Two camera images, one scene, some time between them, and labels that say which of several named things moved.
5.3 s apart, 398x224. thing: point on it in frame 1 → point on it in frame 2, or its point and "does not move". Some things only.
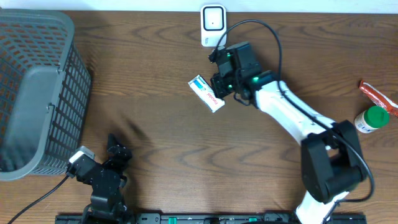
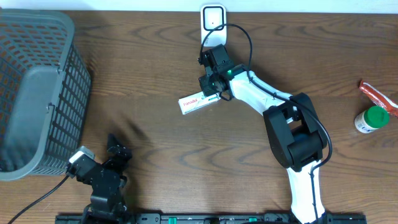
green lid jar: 372,118 does not move
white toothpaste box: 206,93 → 193,102
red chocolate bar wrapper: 378,98 does not move
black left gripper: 123,154 does not move
